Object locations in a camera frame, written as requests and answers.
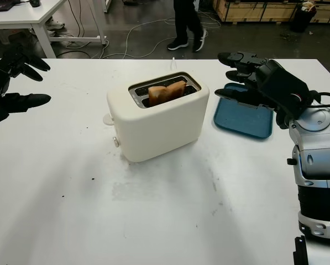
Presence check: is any wooden crate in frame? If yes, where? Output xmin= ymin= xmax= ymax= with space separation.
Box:
xmin=212 ymin=0 xmax=330 ymax=23

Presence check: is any black trash bin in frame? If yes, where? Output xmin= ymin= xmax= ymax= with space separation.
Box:
xmin=289 ymin=0 xmax=316 ymax=33

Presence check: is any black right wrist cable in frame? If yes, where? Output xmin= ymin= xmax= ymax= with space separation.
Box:
xmin=310 ymin=90 xmax=330 ymax=108

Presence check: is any person in beige jacket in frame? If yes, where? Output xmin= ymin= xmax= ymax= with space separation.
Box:
xmin=166 ymin=0 xmax=208 ymax=53

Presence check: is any grey storage box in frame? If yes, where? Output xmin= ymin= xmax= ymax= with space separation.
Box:
xmin=0 ymin=29 xmax=26 ymax=45

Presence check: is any toast slice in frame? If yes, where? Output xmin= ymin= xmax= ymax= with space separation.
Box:
xmin=148 ymin=79 xmax=187 ymax=107

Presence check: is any blue plastic tray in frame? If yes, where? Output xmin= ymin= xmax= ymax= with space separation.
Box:
xmin=213 ymin=82 xmax=275 ymax=141

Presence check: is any black laptop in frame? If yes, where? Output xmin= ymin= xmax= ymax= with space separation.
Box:
xmin=0 ymin=0 xmax=22 ymax=12

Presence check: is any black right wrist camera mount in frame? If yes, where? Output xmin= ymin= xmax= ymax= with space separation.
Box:
xmin=275 ymin=108 xmax=300 ymax=130

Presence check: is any white sneaker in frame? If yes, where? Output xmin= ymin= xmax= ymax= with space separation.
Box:
xmin=46 ymin=16 xmax=66 ymax=31

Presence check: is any white office desk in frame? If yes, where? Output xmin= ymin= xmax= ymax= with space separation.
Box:
xmin=0 ymin=0 xmax=108 ymax=59

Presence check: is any white floor cable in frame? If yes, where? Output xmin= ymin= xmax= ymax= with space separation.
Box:
xmin=101 ymin=16 xmax=222 ymax=59

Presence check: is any cream two-slot toaster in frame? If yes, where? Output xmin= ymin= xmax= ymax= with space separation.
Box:
xmin=102 ymin=71 xmax=210 ymax=163

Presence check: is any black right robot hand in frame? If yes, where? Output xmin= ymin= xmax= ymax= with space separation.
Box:
xmin=214 ymin=51 xmax=313 ymax=121

